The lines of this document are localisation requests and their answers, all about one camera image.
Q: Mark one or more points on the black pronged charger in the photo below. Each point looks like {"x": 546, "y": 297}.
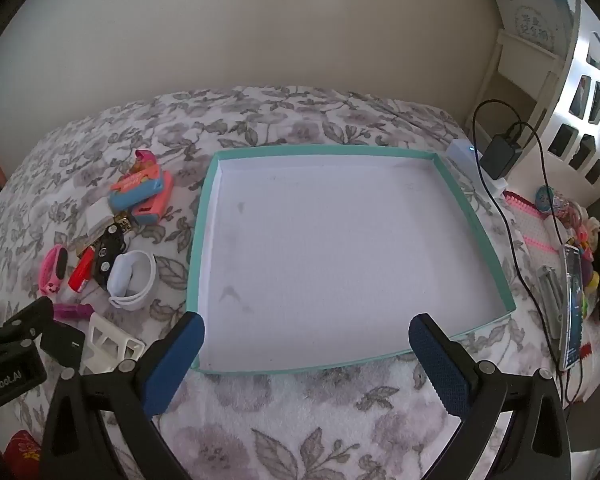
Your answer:
{"x": 62, "y": 347}

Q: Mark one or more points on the white lattice photo panel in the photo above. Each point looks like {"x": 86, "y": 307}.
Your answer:
{"x": 576, "y": 62}

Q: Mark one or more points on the pink wristwatch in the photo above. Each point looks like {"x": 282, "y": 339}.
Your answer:
{"x": 54, "y": 270}

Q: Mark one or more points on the magenta rectangular case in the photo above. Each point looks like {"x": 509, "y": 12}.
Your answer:
{"x": 72, "y": 311}

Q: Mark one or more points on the black plastic clip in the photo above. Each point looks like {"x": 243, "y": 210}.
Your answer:
{"x": 109, "y": 255}

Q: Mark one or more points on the white power strip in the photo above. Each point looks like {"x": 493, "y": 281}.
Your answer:
{"x": 459, "y": 157}

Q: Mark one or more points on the white shelf unit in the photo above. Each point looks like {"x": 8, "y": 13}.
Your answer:
{"x": 520, "y": 65}

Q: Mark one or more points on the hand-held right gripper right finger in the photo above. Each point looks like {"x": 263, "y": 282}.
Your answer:
{"x": 440, "y": 365}

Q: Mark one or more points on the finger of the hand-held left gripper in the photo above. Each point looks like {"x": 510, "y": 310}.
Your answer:
{"x": 27, "y": 320}

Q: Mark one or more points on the blue round tin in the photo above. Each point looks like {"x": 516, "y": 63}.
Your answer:
{"x": 546, "y": 198}

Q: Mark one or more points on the smartphone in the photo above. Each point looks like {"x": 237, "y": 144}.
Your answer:
{"x": 574, "y": 310}

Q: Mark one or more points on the pile of colourful hair accessories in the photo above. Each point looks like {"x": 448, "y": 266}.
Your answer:
{"x": 587, "y": 245}

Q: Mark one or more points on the white wristband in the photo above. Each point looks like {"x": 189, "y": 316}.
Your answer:
{"x": 130, "y": 275}

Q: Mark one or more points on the pink toy figure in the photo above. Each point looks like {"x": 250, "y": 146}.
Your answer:
{"x": 145, "y": 160}

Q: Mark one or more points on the white pouch pink zipper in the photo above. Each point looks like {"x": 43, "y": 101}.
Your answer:
{"x": 535, "y": 230}

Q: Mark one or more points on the white charger cube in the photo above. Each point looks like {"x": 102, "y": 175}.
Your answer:
{"x": 99, "y": 217}

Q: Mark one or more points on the red white tube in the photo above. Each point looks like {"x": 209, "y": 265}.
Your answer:
{"x": 82, "y": 270}

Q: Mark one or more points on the red patterned cloth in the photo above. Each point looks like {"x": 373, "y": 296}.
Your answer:
{"x": 25, "y": 455}

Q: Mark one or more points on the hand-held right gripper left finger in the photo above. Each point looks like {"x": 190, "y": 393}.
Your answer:
{"x": 177, "y": 360}

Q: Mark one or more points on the white plastic bracket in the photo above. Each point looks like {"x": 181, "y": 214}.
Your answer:
{"x": 112, "y": 342}

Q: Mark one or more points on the orange blue toy phone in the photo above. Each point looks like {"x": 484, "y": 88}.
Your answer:
{"x": 135, "y": 187}

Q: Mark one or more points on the white box round print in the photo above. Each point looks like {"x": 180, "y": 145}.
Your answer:
{"x": 530, "y": 20}

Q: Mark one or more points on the grey floral blanket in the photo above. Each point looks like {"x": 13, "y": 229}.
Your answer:
{"x": 305, "y": 120}

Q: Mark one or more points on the pink blue plastic toy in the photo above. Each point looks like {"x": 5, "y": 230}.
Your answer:
{"x": 155, "y": 207}

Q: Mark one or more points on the teal cardboard box tray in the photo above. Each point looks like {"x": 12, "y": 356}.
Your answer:
{"x": 330, "y": 260}

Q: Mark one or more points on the black plugged-in charger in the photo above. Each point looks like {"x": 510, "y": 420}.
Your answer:
{"x": 500, "y": 157}

